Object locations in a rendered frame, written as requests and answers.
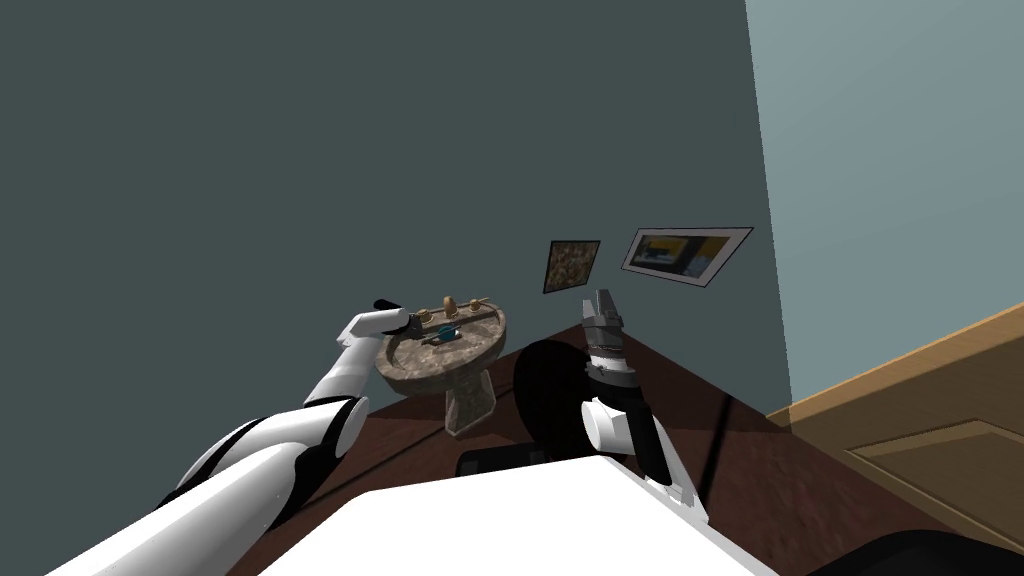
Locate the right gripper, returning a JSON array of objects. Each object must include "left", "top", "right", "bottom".
[{"left": 581, "top": 288, "right": 627, "bottom": 366}]

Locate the white framed yellow picture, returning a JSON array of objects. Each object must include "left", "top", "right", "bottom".
[{"left": 620, "top": 227, "right": 755, "bottom": 289}]

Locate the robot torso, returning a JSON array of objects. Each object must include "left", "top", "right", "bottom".
[{"left": 257, "top": 443, "right": 781, "bottom": 576}]

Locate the light wooden door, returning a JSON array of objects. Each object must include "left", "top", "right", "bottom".
[{"left": 766, "top": 302, "right": 1024, "bottom": 555}]

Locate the brown speckled wall picture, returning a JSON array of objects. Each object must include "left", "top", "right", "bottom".
[{"left": 543, "top": 239, "right": 602, "bottom": 296}]

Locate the brown marbled pedestal sink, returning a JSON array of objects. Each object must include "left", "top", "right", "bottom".
[{"left": 374, "top": 295, "right": 508, "bottom": 438}]

